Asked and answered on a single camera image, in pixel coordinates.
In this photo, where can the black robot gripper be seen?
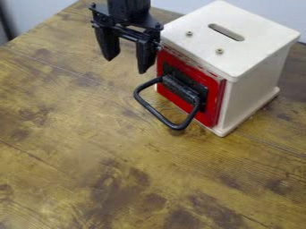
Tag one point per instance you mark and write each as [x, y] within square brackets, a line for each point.
[126, 19]

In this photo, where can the red wooden drawer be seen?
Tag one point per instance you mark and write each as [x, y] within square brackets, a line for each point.
[173, 63]

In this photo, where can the white wooden box cabinet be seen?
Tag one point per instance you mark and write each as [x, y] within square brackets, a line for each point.
[238, 48]

